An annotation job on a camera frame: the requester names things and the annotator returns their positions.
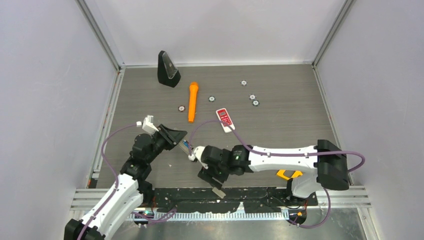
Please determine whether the yellow triangular frame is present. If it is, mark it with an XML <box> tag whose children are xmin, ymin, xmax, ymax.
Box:
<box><xmin>276</xmin><ymin>169</ymin><xmax>304</xmax><ymax>181</ymax></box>

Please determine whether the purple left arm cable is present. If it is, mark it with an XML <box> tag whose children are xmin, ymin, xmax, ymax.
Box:
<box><xmin>76</xmin><ymin>123</ymin><xmax>143</xmax><ymax>240</ymax></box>

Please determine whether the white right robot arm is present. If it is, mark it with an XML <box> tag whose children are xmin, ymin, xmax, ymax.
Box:
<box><xmin>188</xmin><ymin>139</ymin><xmax>350</xmax><ymax>205</ymax></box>

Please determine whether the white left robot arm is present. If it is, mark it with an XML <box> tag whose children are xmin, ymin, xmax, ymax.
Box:
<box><xmin>63</xmin><ymin>121</ymin><xmax>187</xmax><ymax>240</ymax></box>

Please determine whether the grey battery cover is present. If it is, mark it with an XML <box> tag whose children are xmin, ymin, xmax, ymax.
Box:
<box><xmin>212</xmin><ymin>187</ymin><xmax>226</xmax><ymax>199</ymax></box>

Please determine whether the black wedge stand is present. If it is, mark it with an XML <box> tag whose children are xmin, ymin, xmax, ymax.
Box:
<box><xmin>157</xmin><ymin>50</ymin><xmax>181</xmax><ymax>88</ymax></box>

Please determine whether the red white remote control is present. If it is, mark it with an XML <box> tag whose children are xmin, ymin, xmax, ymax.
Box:
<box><xmin>215</xmin><ymin>108</ymin><xmax>235</xmax><ymax>134</ymax></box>

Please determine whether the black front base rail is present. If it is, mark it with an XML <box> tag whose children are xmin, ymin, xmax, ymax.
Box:
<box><xmin>154</xmin><ymin>187</ymin><xmax>318</xmax><ymax>214</ymax></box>

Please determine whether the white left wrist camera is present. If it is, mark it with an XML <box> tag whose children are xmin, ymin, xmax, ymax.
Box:
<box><xmin>135</xmin><ymin>115</ymin><xmax>159</xmax><ymax>136</ymax></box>

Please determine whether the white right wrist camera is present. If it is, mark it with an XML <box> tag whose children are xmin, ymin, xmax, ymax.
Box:
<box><xmin>188</xmin><ymin>146</ymin><xmax>208</xmax><ymax>169</ymax></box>

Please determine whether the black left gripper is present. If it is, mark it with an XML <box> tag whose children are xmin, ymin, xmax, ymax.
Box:
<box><xmin>145</xmin><ymin>124</ymin><xmax>186</xmax><ymax>164</ymax></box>

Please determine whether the poker chip right lower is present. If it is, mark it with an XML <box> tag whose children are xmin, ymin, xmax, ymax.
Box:
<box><xmin>252</xmin><ymin>100</ymin><xmax>260</xmax><ymax>107</ymax></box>

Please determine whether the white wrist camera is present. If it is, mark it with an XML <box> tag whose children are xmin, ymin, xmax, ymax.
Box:
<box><xmin>188</xmin><ymin>146</ymin><xmax>208</xmax><ymax>169</ymax></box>
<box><xmin>135</xmin><ymin>115</ymin><xmax>159</xmax><ymax>136</ymax></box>

